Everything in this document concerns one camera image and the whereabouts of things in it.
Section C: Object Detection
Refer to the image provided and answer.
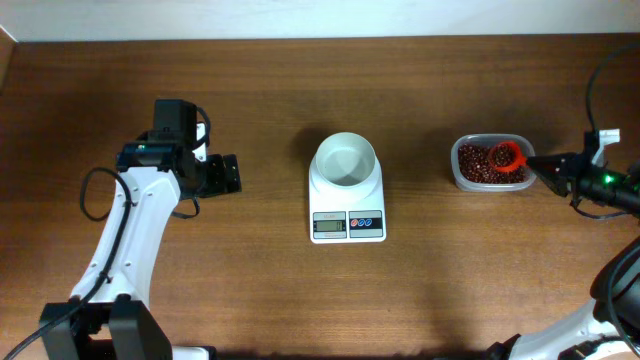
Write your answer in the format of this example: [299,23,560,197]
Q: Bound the red plastic measuring scoop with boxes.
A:
[488,141,527,173]

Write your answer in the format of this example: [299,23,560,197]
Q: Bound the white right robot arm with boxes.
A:
[483,151,639,360]

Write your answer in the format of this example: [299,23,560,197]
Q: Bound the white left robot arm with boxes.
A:
[39,142,241,359]

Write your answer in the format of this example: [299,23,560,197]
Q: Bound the white round bowl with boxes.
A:
[313,132,376,187]

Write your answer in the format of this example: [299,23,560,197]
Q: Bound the white digital kitchen scale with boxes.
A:
[309,156,387,244]

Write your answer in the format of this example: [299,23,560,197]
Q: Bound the clear plastic bean container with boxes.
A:
[451,134,536,192]

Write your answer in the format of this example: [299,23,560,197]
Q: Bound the red adzuki beans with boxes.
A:
[458,144,527,184]

